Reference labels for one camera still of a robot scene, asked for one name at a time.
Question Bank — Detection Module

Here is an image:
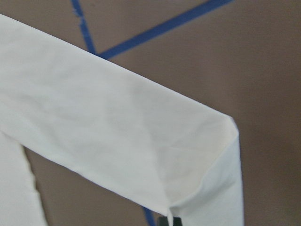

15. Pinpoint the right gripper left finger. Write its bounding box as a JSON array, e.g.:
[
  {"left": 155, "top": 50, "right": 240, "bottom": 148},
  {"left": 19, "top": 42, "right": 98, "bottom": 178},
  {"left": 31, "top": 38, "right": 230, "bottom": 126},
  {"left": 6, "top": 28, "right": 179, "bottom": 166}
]
[{"left": 158, "top": 217, "right": 167, "bottom": 226}]

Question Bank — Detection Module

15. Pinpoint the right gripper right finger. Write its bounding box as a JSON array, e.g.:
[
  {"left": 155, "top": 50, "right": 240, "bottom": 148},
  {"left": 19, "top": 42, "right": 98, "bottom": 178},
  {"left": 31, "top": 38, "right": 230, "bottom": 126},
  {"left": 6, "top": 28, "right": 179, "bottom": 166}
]
[{"left": 173, "top": 217, "right": 182, "bottom": 226}]

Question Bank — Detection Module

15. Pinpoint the cream long-sleeve cat shirt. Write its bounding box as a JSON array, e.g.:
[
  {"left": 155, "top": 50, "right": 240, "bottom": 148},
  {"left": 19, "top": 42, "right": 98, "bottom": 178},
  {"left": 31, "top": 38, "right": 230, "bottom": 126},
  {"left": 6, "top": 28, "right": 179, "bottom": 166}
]
[{"left": 0, "top": 15, "right": 244, "bottom": 226}]

